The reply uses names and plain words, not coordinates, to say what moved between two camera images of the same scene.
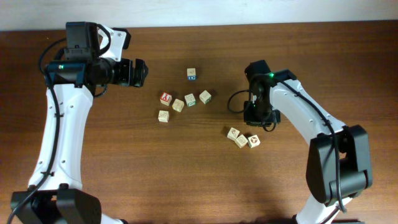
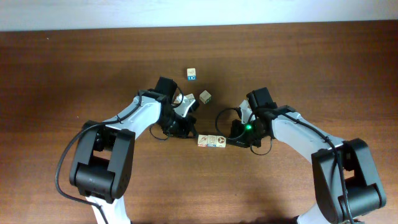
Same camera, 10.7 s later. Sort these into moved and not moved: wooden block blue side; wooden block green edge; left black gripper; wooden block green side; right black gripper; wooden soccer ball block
Moved: left black gripper; right black gripper; wooden soccer ball block
Not moved: wooden block green side; wooden block green edge; wooden block blue side
